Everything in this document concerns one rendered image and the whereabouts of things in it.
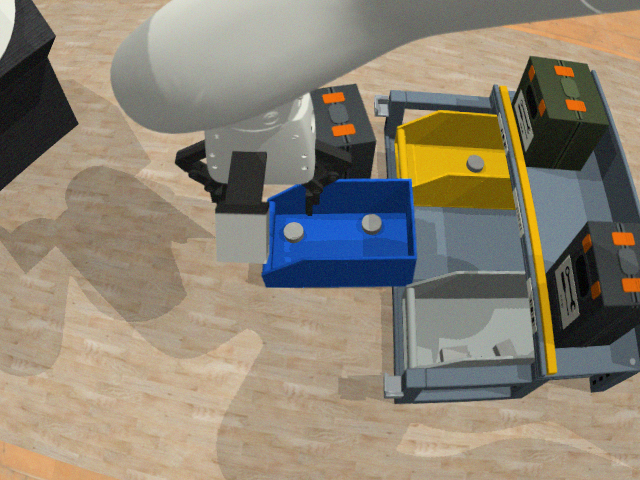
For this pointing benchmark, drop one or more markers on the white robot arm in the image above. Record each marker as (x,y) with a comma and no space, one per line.
(197,65)

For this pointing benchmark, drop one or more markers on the blue bin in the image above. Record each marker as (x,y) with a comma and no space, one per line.
(335,251)

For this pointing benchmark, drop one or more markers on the grey metal disc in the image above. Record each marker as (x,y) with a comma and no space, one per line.
(293,232)
(475,163)
(371,224)

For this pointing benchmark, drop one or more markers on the grey open bin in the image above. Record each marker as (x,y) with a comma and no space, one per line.
(475,308)

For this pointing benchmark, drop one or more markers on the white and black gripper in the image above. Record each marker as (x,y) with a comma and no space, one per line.
(290,159)

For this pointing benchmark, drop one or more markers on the yellow open bin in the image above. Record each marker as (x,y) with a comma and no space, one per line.
(441,142)

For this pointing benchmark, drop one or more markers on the grey metal shelf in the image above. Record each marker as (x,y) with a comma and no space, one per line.
(452,239)

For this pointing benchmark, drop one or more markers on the yellow flat bar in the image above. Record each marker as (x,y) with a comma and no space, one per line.
(547,329)

